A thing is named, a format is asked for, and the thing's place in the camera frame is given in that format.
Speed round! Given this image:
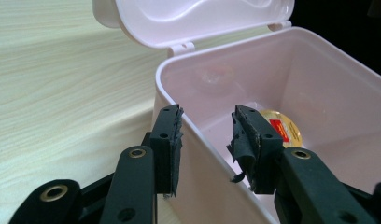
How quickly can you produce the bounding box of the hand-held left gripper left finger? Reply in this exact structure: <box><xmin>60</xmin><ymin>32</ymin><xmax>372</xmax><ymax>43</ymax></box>
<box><xmin>149</xmin><ymin>104</ymin><xmax>184</xmax><ymax>198</ymax></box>

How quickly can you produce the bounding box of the pink storage box white handle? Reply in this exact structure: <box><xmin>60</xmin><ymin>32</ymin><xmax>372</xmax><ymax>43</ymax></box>
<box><xmin>92</xmin><ymin>0</ymin><xmax>381</xmax><ymax>224</ymax></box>

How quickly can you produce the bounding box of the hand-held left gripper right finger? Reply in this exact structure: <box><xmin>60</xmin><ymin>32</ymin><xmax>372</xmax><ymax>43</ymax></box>
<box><xmin>227</xmin><ymin>105</ymin><xmax>285</xmax><ymax>194</ymax></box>

